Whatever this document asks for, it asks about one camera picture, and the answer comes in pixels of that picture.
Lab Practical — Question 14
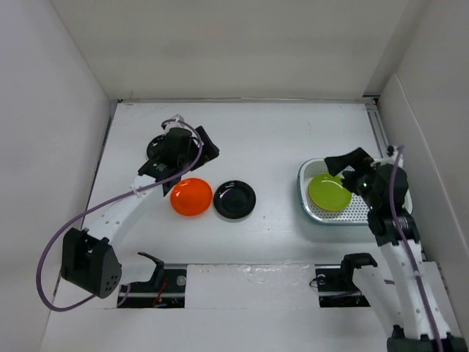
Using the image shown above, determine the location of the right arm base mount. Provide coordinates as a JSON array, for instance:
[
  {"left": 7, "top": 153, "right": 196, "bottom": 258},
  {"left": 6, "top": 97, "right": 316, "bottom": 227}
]
[{"left": 309, "top": 253, "right": 377, "bottom": 308}]

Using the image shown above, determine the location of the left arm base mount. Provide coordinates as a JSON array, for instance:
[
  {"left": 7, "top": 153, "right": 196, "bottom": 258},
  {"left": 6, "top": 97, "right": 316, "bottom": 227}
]
[{"left": 117, "top": 252, "right": 188, "bottom": 309}]

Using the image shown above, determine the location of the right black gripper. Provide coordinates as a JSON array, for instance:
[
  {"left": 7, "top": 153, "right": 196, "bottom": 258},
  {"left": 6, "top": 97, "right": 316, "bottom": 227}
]
[{"left": 323, "top": 147, "right": 380, "bottom": 209}]

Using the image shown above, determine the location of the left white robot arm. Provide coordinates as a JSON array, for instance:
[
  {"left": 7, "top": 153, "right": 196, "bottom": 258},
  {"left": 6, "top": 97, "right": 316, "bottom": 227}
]
[{"left": 61, "top": 123, "right": 219, "bottom": 298}]

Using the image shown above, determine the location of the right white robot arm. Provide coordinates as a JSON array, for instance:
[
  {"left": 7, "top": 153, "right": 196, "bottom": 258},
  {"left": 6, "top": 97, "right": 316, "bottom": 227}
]
[{"left": 325, "top": 147, "right": 468, "bottom": 351}]

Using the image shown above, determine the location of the black plate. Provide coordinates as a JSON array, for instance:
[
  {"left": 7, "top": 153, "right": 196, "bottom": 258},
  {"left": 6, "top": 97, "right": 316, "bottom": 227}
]
[
  {"left": 213, "top": 180, "right": 256, "bottom": 220},
  {"left": 146, "top": 134, "right": 166, "bottom": 160}
]

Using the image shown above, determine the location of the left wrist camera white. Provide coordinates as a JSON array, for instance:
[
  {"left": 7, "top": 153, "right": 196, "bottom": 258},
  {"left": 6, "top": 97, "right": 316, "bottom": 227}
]
[{"left": 161, "top": 114, "right": 185, "bottom": 134}]

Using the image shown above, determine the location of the green plate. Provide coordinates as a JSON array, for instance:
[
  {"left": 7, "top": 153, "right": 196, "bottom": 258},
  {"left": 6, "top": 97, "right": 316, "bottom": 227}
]
[{"left": 307, "top": 173, "right": 352, "bottom": 212}]

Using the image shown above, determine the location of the white perforated plastic bin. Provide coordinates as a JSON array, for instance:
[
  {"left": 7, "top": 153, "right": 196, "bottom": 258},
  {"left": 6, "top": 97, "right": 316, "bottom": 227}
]
[{"left": 296, "top": 157, "right": 413, "bottom": 225}]

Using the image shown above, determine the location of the orange plate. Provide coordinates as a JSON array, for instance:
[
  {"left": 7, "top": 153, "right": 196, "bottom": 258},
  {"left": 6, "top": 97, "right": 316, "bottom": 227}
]
[
  {"left": 170, "top": 177, "right": 213, "bottom": 217},
  {"left": 309, "top": 198, "right": 329, "bottom": 212}
]

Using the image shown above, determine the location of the aluminium rail right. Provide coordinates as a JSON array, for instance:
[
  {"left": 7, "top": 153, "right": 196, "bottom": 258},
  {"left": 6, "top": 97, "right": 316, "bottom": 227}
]
[{"left": 362, "top": 95, "right": 428, "bottom": 262}]

